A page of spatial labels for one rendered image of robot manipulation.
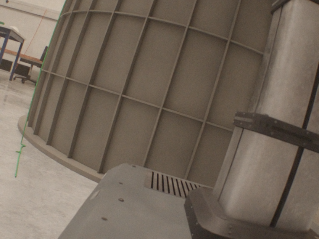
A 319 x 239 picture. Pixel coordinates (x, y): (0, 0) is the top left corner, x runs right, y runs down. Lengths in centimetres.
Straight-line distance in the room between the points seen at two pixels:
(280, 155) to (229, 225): 11
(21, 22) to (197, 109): 642
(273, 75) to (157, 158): 105
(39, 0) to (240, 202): 729
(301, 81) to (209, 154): 105
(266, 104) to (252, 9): 114
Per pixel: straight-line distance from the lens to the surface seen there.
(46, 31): 735
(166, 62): 145
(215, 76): 145
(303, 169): 45
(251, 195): 43
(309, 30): 47
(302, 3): 48
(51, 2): 748
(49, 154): 163
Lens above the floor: 41
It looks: 2 degrees down
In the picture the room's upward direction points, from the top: 18 degrees clockwise
